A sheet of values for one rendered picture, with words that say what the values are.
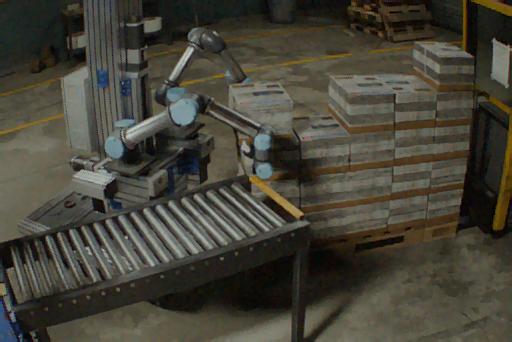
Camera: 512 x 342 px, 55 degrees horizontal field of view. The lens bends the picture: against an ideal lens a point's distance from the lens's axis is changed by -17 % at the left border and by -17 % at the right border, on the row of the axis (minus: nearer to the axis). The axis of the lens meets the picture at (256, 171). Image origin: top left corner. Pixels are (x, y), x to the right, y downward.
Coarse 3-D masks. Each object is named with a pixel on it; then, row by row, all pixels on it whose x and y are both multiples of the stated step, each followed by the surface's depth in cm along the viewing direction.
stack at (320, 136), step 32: (320, 128) 328; (416, 128) 326; (288, 160) 317; (320, 160) 322; (352, 160) 326; (256, 192) 322; (288, 192) 326; (320, 192) 330; (352, 192) 335; (384, 192) 340; (320, 224) 341; (352, 224) 346; (384, 224) 351; (352, 256) 356
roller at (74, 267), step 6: (60, 234) 237; (60, 240) 234; (66, 240) 234; (60, 246) 232; (66, 246) 229; (66, 252) 225; (72, 252) 226; (66, 258) 222; (72, 258) 221; (72, 264) 217; (78, 264) 219; (72, 270) 214; (78, 270) 213; (78, 276) 209; (84, 276) 212; (78, 282) 207; (84, 282) 206
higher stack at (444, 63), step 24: (432, 48) 325; (456, 48) 330; (432, 72) 322; (456, 72) 315; (456, 96) 321; (456, 144) 336; (432, 168) 340; (456, 168) 344; (456, 192) 352; (432, 216) 356; (432, 240) 365
